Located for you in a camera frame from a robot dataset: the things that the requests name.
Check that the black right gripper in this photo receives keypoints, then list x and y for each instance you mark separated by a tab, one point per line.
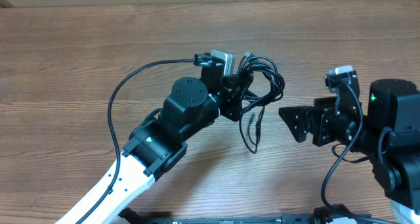
322	119

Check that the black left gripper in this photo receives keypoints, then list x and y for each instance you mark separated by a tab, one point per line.
232	91

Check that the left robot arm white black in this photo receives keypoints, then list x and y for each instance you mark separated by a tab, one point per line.
159	142

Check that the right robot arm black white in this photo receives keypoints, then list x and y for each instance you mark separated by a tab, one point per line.
387	136

